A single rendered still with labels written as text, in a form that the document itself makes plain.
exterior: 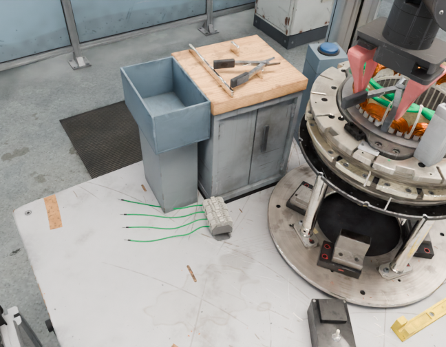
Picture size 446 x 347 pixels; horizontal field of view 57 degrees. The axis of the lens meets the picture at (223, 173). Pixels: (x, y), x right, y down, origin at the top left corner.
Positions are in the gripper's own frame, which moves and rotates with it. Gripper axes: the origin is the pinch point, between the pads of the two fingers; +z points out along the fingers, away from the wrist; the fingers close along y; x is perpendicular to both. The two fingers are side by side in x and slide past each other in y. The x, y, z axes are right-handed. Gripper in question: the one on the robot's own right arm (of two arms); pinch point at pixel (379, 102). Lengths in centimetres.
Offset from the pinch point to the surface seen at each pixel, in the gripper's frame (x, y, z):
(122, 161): 32, -120, 117
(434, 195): 2.7, 11.6, 10.8
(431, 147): 3.0, 8.0, 4.2
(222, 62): 1.2, -29.9, 8.3
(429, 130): 3.2, 6.7, 2.2
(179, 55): 0.0, -40.5, 11.3
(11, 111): 10, -197, 120
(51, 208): -30, -47, 41
